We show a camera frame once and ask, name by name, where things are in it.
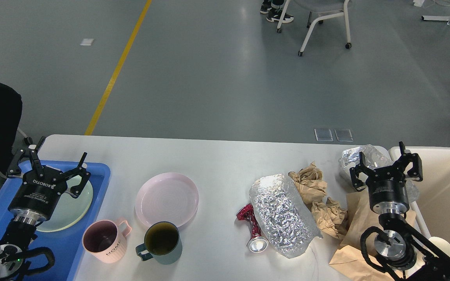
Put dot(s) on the teal mug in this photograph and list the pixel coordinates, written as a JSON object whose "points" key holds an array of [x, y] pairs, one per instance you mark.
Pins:
{"points": [[162, 242]]}

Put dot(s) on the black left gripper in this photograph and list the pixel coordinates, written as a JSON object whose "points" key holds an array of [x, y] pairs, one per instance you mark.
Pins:
{"points": [[37, 194]]}

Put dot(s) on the light green plate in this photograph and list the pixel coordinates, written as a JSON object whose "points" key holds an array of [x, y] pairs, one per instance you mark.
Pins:
{"points": [[68, 211]]}

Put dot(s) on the beige plastic bin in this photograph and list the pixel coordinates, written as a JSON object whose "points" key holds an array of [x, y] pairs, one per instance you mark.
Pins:
{"points": [[433, 204]]}

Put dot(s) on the small silver foil bag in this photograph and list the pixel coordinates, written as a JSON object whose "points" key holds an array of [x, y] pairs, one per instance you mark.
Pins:
{"points": [[374, 159]]}

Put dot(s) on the crushed red can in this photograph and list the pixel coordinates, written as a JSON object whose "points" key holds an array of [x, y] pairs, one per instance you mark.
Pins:
{"points": [[256, 243]]}

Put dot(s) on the walking person black sneakers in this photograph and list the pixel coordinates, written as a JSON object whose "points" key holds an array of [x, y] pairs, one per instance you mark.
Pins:
{"points": [[274, 9]]}

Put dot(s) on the crumpled brown paper lower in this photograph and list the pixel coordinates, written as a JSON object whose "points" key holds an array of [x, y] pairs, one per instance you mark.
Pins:
{"points": [[330, 218]]}

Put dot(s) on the crumpled brown paper upper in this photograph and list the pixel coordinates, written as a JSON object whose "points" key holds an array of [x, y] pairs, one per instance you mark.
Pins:
{"points": [[310, 184]]}

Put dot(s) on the pink ribbed mug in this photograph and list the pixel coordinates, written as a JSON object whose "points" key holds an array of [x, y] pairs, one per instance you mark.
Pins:
{"points": [[106, 240]]}

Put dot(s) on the large silver foil bag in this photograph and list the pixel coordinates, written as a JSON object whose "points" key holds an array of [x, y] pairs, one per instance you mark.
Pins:
{"points": [[282, 215]]}

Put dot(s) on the blue plastic tray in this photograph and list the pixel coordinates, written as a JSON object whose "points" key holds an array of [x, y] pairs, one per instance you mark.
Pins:
{"points": [[66, 244]]}

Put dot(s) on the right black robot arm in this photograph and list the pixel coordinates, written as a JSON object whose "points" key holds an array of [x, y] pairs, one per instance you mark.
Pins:
{"points": [[395, 247]]}

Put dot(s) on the crumpled brown paper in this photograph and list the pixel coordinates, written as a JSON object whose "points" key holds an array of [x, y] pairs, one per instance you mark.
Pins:
{"points": [[330, 218], [310, 184]]}

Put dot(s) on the person in black left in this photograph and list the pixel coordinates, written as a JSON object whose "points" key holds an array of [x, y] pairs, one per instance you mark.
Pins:
{"points": [[11, 107]]}

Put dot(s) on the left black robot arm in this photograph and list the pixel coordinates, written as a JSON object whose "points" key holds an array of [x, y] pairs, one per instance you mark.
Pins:
{"points": [[17, 260]]}

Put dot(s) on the grey white office chair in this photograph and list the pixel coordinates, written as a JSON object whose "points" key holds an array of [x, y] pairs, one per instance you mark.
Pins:
{"points": [[320, 10]]}

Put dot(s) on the white paper cup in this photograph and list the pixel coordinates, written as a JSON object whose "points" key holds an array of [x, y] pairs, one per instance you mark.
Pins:
{"points": [[441, 243]]}

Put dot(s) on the pink plate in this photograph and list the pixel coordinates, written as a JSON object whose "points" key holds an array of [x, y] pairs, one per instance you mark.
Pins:
{"points": [[168, 197]]}

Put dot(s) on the flat brown paper bag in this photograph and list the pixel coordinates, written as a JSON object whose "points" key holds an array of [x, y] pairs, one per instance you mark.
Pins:
{"points": [[348, 259]]}

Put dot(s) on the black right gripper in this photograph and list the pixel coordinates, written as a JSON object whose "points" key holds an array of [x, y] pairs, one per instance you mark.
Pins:
{"points": [[386, 186]]}

